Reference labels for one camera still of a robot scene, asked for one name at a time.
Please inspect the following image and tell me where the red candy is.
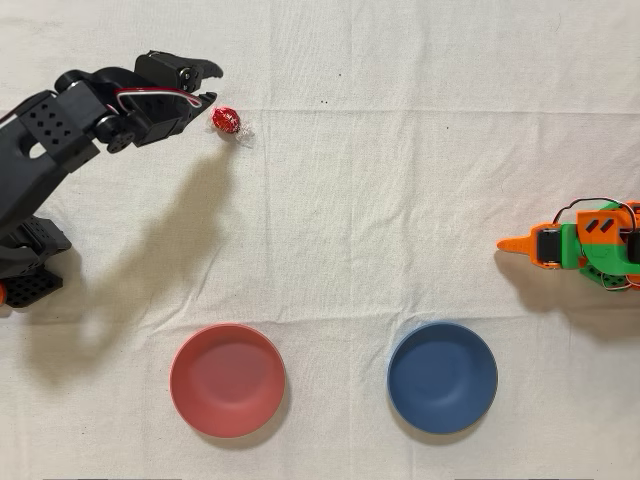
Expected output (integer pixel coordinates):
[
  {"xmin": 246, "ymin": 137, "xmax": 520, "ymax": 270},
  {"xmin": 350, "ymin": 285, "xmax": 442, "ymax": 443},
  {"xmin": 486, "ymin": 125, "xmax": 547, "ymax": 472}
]
[{"xmin": 208, "ymin": 104, "xmax": 256, "ymax": 149}]

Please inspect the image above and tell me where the blue bowl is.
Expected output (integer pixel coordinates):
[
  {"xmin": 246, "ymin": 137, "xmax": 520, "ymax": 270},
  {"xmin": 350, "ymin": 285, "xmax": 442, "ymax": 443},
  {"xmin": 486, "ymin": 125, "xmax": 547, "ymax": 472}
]
[{"xmin": 386, "ymin": 321, "xmax": 499, "ymax": 435}]

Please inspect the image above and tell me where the red bowl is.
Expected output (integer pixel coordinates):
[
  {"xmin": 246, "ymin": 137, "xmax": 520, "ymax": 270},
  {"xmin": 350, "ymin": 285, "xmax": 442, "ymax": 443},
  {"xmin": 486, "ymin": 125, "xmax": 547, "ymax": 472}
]
[{"xmin": 169, "ymin": 322, "xmax": 287, "ymax": 440}]

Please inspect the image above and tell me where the white table cloth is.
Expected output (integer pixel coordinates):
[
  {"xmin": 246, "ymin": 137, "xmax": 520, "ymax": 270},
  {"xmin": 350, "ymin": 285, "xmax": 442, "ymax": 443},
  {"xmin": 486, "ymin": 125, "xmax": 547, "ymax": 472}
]
[{"xmin": 0, "ymin": 0, "xmax": 640, "ymax": 480}]

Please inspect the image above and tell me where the red white black servo cable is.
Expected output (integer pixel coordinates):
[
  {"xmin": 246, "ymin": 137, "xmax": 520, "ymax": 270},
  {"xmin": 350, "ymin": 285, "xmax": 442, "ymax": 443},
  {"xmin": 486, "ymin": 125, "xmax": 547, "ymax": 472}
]
[
  {"xmin": 552, "ymin": 197, "xmax": 640, "ymax": 226},
  {"xmin": 112, "ymin": 86, "xmax": 210, "ymax": 110}
]

